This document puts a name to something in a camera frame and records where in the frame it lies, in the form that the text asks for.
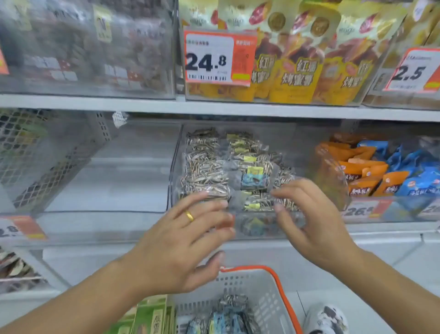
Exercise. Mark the person's left hand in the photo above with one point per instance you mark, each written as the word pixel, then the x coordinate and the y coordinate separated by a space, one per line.
pixel 172 251

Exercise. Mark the person's right hand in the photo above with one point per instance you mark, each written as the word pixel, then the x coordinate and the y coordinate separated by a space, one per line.
pixel 323 234

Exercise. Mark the green snack packet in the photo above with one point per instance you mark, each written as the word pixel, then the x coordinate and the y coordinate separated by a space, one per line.
pixel 123 323
pixel 149 316

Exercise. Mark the white orange shopping basket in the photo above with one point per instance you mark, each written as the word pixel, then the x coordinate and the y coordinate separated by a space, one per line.
pixel 247 285

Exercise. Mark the pile of seed packets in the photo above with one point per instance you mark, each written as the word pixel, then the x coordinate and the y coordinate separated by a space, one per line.
pixel 227 316

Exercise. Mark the sunflower seed packets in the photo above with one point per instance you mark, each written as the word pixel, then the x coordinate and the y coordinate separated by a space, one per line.
pixel 206 168

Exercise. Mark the white store shelf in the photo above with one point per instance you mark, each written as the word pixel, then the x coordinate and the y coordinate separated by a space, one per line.
pixel 240 108

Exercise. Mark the person's left forearm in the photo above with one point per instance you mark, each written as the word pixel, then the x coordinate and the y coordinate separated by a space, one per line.
pixel 75 302

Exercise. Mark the person's right shoe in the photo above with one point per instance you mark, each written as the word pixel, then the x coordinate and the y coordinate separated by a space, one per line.
pixel 325 320

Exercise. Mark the bin of yellow snacks 2.5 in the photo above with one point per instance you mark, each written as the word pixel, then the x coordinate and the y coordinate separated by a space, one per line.
pixel 419 24

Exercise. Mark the orange white price tag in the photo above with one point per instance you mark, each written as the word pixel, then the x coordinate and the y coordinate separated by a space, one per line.
pixel 412 72
pixel 3 63
pixel 213 58
pixel 429 210
pixel 24 227
pixel 364 209

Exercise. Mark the orange and blue snack packets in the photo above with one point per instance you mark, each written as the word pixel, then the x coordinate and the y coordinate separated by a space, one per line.
pixel 326 165

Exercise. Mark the empty clear plastic bin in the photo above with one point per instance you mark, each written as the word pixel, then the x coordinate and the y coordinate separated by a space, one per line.
pixel 120 179

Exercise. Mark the white paper scrap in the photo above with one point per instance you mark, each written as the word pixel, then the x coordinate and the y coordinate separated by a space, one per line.
pixel 119 119

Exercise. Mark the pile of brown snack bags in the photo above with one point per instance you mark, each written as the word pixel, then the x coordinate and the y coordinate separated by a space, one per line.
pixel 17 272

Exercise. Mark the stack of yellow snack bags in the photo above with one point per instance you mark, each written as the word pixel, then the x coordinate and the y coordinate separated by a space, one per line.
pixel 309 69

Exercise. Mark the clear bin of nut bags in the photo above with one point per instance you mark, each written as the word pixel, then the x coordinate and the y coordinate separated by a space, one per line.
pixel 103 44

